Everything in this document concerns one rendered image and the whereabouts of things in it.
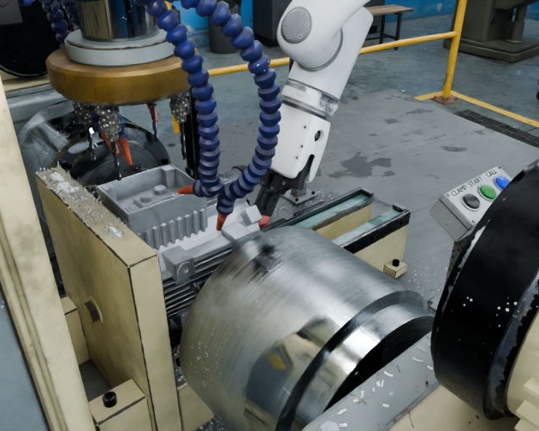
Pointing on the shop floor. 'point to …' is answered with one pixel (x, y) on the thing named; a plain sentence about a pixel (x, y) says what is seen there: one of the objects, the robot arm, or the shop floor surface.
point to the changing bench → (385, 17)
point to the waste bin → (218, 44)
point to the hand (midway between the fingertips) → (266, 202)
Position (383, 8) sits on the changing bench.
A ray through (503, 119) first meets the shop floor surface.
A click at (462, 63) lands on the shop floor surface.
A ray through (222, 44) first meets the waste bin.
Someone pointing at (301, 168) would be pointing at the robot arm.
